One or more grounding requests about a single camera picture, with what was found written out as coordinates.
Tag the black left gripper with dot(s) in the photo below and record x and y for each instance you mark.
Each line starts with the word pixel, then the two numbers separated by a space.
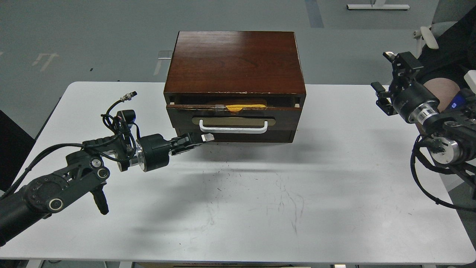
pixel 152 151

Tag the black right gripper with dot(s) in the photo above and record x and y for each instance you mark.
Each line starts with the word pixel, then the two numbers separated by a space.
pixel 415 104

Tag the wooden drawer with white handle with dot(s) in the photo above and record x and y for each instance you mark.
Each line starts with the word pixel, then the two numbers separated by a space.
pixel 215 117

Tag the yellow corn cob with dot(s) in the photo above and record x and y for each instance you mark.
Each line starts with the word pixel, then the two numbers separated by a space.
pixel 239 107

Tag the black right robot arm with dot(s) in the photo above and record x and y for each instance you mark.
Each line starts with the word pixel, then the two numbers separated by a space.
pixel 448 143

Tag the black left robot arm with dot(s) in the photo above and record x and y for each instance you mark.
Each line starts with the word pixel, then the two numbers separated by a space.
pixel 85 172

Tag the dark wooden drawer cabinet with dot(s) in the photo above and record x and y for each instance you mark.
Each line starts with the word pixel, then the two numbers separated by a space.
pixel 232 68

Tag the person's bare leg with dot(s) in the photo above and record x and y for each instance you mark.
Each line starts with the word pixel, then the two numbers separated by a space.
pixel 444 89

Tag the white table base bar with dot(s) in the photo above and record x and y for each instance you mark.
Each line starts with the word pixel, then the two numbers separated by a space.
pixel 378 5

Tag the white office chair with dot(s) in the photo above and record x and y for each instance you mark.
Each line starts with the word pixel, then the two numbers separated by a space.
pixel 447 13

